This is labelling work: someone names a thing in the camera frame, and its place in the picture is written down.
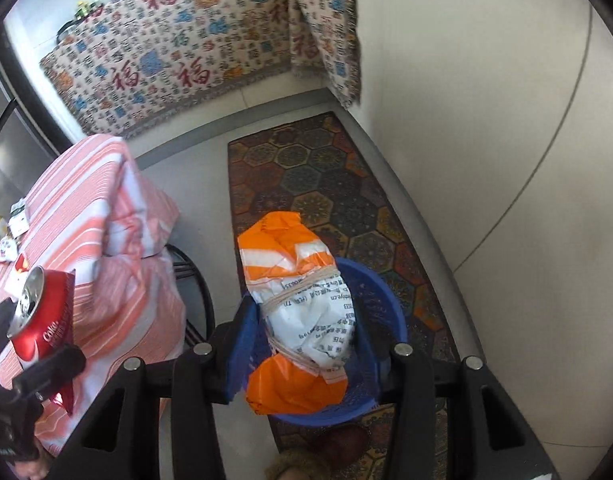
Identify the red soda can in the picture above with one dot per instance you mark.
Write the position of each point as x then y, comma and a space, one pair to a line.
46, 320

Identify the patterned floor rug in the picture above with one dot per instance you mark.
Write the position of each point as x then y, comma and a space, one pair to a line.
326, 185

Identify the small printed blanket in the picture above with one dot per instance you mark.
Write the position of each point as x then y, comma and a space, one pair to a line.
326, 35

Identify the black metal table frame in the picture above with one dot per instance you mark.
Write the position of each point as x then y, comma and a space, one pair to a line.
206, 290

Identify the brown fuzzy slipper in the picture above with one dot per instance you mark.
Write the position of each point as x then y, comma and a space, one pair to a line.
336, 445

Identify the pink striped tablecloth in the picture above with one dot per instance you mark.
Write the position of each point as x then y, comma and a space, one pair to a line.
111, 260

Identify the white green small carton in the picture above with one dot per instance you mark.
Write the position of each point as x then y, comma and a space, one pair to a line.
20, 217

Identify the large printed blanket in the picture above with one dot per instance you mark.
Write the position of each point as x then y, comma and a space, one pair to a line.
161, 50

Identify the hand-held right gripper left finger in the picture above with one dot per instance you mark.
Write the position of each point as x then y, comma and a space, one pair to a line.
241, 355

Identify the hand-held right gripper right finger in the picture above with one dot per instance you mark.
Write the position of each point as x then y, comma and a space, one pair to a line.
411, 385

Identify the red white snack wrapper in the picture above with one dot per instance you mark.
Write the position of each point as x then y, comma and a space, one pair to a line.
21, 265

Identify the white printed packet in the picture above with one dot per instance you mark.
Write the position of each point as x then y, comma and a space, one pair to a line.
7, 250

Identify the black kettle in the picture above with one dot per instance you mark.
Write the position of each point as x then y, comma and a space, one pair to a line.
67, 31

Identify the grey refrigerator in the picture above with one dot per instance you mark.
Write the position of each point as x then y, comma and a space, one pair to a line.
16, 150

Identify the orange white plastic bag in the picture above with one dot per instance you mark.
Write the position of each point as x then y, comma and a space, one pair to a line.
296, 270

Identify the white base cabinet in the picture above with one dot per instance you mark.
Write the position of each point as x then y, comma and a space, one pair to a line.
486, 160

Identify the blue plastic basket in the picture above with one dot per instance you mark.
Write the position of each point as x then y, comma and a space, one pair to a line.
376, 300

